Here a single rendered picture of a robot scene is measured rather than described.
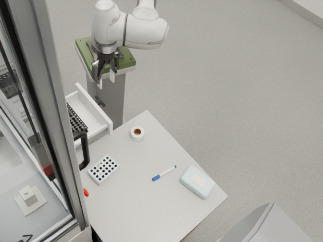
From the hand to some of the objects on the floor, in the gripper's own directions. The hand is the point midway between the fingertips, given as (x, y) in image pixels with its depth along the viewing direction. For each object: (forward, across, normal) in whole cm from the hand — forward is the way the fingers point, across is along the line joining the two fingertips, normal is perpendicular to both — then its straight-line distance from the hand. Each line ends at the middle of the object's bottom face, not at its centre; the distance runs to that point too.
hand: (105, 79), depth 145 cm
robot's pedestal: (+100, -24, -34) cm, 108 cm away
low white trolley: (+101, +10, +42) cm, 110 cm away
